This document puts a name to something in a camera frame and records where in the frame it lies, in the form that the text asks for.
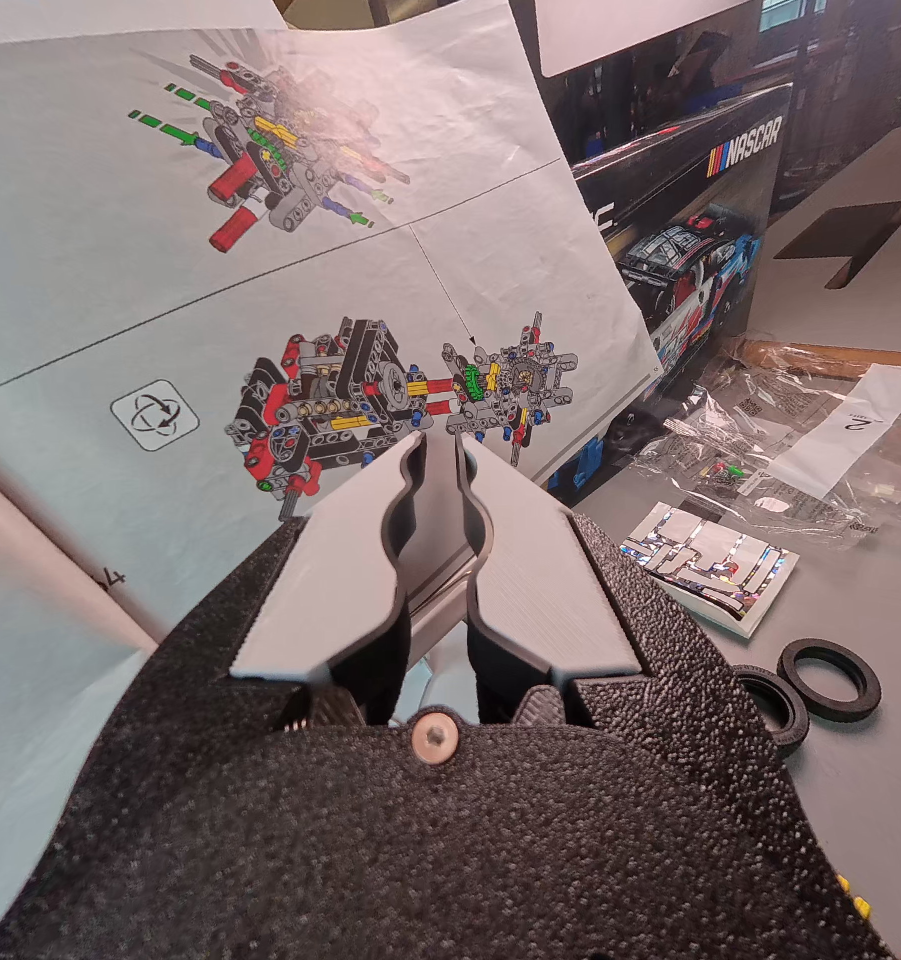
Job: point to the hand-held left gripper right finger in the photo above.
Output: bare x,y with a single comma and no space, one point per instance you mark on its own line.
548,592

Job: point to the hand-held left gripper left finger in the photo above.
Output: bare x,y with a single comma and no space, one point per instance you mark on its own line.
323,600

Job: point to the building instruction booklet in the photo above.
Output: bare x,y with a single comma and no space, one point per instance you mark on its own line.
120,300

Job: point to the grey desk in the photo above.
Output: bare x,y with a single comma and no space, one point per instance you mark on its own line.
870,787

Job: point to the shiny sticker sheet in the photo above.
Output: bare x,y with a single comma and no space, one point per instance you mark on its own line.
709,562

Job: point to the crumpled clear plastic bag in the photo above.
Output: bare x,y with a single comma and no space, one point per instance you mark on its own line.
690,442

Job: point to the black rubber toy tire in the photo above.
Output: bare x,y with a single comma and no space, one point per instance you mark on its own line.
788,675
792,724

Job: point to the clear plastic bags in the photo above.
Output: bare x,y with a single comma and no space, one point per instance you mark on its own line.
833,450

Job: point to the black toy car set box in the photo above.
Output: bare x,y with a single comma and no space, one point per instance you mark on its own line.
720,225

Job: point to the cluster of yellow white pieces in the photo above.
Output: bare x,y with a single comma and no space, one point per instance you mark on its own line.
861,907

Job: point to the grey table with cutout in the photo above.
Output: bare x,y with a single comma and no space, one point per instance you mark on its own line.
893,300

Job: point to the small white light panel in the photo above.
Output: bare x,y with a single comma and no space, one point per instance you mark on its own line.
630,30

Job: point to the dark framed window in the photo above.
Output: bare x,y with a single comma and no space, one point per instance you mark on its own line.
792,13

